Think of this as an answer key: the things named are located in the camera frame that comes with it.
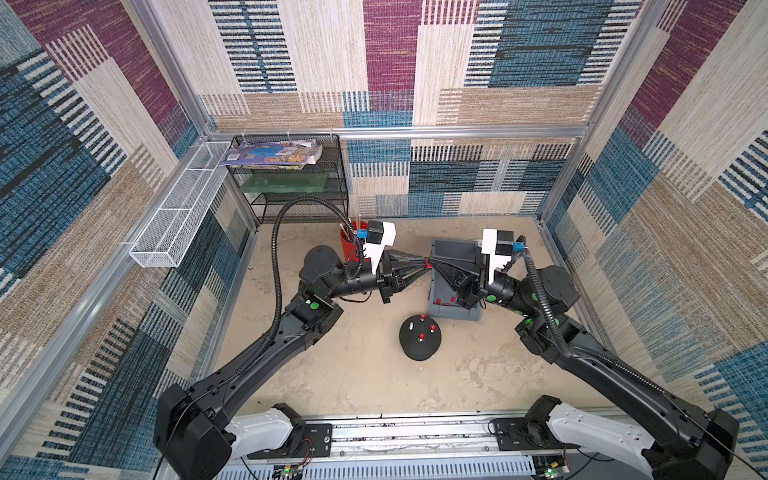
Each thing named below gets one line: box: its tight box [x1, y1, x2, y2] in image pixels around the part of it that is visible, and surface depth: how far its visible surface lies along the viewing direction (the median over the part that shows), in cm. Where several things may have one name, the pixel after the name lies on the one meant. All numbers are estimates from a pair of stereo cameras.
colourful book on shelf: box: [221, 139, 323, 170], surface depth 83 cm
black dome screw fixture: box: [399, 314, 442, 361], surface depth 85 cm
